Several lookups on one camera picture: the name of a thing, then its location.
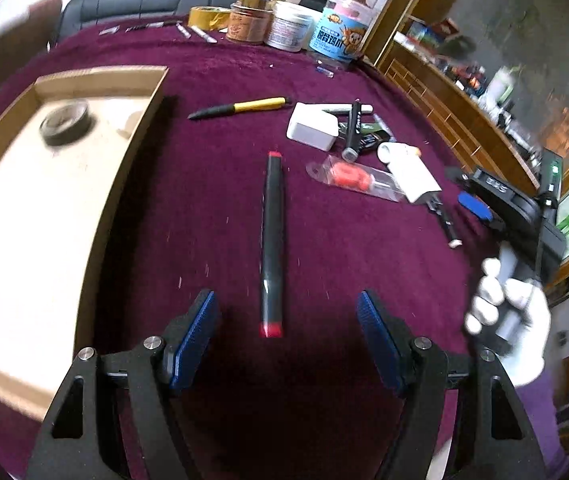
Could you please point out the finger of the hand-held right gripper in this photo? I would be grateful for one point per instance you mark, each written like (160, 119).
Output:
(474, 205)
(458, 175)

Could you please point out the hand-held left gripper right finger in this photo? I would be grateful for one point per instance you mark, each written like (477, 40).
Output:
(380, 337)

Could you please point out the person's right forearm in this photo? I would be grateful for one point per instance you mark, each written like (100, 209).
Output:
(539, 425)

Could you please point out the person's right hand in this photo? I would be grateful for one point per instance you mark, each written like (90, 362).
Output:
(529, 322)

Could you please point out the yellow tape roll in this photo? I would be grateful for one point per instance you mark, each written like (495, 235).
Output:
(208, 19)

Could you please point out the white plastic tub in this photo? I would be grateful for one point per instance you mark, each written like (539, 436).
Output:
(289, 27)

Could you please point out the black leather sofa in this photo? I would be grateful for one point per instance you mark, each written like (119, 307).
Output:
(129, 5)

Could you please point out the white bottle with orange cap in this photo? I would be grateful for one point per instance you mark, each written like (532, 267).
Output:
(412, 172)

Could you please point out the white marker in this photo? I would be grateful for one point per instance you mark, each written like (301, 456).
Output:
(334, 109)

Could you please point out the white power adapter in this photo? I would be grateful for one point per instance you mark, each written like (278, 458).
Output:
(312, 127)

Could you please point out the yellow and black pen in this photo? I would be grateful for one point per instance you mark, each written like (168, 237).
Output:
(254, 105)

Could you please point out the grey tape roll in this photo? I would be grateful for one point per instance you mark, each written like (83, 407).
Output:
(64, 122)

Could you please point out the large jar with blue label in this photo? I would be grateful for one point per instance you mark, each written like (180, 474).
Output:
(342, 30)

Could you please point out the row of shelf trinkets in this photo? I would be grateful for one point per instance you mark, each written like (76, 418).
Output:
(484, 80)

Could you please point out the brown plastic jar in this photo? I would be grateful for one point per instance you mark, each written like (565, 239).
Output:
(247, 25)

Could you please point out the black marker with red ends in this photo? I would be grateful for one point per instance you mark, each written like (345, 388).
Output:
(272, 240)

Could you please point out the wooden cabinet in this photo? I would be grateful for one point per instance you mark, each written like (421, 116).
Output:
(439, 105)

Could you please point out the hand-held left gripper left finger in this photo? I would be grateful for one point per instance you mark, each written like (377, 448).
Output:
(195, 340)

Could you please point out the dark green box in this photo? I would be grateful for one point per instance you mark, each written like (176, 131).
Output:
(372, 138)

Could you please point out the cardboard tray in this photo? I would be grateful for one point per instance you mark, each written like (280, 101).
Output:
(39, 220)

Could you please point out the black pen with white tip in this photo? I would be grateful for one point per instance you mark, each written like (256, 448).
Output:
(443, 219)

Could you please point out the black marker with grey cap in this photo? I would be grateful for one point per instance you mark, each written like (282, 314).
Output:
(352, 132)

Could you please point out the orange screwdriver in clear pack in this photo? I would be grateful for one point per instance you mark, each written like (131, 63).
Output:
(347, 176)

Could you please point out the thin black pen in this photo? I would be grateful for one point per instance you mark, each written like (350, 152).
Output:
(152, 25)

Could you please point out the small silver pen piece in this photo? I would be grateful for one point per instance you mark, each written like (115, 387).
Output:
(109, 30)

